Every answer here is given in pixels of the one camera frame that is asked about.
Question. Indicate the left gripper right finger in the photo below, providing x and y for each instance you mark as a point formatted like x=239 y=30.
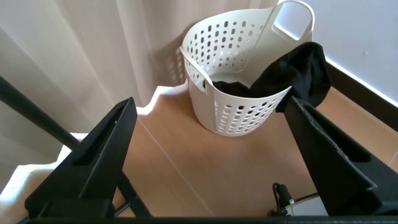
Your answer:
x=332 y=174

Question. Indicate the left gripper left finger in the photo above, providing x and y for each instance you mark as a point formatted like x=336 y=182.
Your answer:
x=102 y=155

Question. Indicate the black clothes rack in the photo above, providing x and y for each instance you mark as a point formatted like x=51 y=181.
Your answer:
x=31 y=115

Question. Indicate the heap of clothes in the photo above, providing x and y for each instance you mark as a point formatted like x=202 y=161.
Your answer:
x=298 y=71

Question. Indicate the white laundry basket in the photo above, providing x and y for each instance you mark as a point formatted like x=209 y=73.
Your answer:
x=236 y=118

